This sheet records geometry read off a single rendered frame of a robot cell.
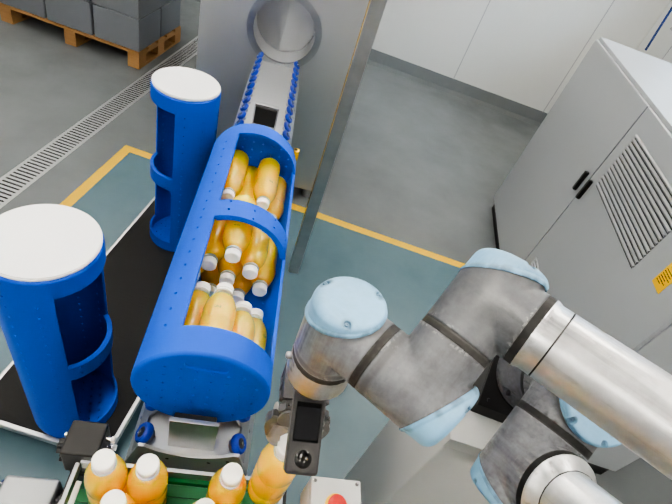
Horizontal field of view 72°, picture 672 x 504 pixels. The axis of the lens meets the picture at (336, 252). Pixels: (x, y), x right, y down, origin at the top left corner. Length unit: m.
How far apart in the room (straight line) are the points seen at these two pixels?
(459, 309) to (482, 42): 5.46
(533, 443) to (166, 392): 0.72
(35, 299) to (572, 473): 1.22
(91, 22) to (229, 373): 3.97
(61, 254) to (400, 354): 1.01
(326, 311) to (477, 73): 5.58
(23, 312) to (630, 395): 1.30
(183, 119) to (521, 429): 1.68
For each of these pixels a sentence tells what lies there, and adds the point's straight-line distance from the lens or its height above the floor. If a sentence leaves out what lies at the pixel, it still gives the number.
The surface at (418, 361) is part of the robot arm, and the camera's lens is 0.53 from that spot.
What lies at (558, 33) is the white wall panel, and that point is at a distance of 6.00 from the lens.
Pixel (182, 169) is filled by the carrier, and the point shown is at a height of 0.69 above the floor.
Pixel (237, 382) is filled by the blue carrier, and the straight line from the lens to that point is 0.99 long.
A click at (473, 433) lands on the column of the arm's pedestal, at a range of 1.18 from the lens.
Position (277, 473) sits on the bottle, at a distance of 0.87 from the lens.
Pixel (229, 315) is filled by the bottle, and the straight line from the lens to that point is 1.03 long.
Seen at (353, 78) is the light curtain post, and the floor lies 1.24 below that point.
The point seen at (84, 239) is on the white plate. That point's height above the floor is 1.04.
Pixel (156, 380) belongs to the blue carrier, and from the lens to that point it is 1.03.
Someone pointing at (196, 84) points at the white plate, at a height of 1.04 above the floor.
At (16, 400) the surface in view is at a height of 0.15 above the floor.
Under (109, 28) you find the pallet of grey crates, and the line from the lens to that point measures 4.57.
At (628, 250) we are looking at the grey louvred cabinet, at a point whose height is 1.03.
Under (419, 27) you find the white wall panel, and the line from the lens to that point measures 5.85.
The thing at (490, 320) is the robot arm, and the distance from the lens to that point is 0.54.
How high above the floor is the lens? 2.01
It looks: 42 degrees down
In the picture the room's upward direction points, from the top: 21 degrees clockwise
